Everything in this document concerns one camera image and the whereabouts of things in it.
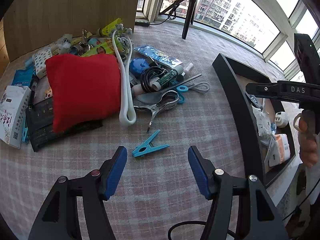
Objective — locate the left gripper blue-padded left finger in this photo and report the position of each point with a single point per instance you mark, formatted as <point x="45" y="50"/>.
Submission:
<point x="58" y="215"/>

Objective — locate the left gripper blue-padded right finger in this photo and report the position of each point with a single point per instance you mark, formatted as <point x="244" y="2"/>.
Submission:
<point x="258" y="217"/>

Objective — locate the black foil pouch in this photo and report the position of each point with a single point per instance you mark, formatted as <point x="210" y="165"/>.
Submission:
<point x="39" y="118"/>

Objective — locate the red cloth pouch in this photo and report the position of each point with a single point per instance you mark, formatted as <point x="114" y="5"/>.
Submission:
<point x="84" y="88"/>

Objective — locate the white massager with grey balls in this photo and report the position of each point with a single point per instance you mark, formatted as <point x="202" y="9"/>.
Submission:
<point x="127" y="114"/>

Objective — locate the person right hand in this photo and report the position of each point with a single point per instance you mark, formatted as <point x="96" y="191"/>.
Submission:
<point x="307" y="142"/>

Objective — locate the white power adapter plug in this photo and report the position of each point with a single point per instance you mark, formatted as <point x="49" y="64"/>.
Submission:
<point x="281" y="119"/>

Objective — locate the black storage tray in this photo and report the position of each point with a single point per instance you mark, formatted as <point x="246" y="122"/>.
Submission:
<point x="227" y="70"/>

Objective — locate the orange white tissue pack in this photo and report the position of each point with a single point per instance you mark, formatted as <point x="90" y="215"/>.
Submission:
<point x="280" y="151"/>

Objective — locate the blue plastic clothespin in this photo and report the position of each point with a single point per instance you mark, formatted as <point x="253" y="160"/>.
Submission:
<point x="147" y="147"/>

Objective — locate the white tissue box red print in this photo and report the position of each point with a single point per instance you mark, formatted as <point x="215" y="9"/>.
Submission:
<point x="13" y="104"/>

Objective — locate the green glue stick tube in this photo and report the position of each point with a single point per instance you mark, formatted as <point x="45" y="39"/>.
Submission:
<point x="159" y="84"/>

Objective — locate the black pen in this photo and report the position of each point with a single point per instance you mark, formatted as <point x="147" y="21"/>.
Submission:
<point x="33" y="86"/>

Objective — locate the large metal spring clamp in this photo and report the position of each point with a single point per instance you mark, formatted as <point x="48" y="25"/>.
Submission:
<point x="168" y="101"/>

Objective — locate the black tripod stand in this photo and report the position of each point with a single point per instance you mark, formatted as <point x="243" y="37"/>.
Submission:
<point x="171" y="12"/>

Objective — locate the grey plastic spoon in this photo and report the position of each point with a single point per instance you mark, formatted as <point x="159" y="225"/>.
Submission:
<point x="155" y="97"/>

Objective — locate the small dotted tissue pack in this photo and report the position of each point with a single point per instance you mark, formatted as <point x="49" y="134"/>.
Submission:
<point x="39" y="59"/>

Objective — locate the blue patterned plastic bag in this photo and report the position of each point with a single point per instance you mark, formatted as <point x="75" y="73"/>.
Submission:
<point x="158" y="56"/>

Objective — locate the blue round tape measure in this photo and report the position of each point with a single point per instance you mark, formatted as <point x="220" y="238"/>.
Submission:
<point x="137" y="66"/>

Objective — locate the small metal spring clamp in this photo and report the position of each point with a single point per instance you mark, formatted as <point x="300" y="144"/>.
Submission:
<point x="80" y="45"/>

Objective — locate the black power strip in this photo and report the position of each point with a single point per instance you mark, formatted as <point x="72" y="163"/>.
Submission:
<point x="142" y="23"/>

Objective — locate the green hand cream tube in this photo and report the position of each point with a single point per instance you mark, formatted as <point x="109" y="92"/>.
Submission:
<point x="99" y="46"/>

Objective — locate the yellow shuttlecock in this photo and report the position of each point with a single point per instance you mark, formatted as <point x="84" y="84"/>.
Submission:
<point x="107" y="30"/>

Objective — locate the wooden board panel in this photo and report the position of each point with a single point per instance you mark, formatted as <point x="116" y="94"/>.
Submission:
<point x="31" y="24"/>

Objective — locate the black camera unit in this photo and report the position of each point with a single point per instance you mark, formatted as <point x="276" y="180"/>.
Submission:
<point x="307" y="58"/>

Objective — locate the light blue ring clip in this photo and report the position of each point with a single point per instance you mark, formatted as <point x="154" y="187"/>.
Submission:
<point x="181" y="90"/>

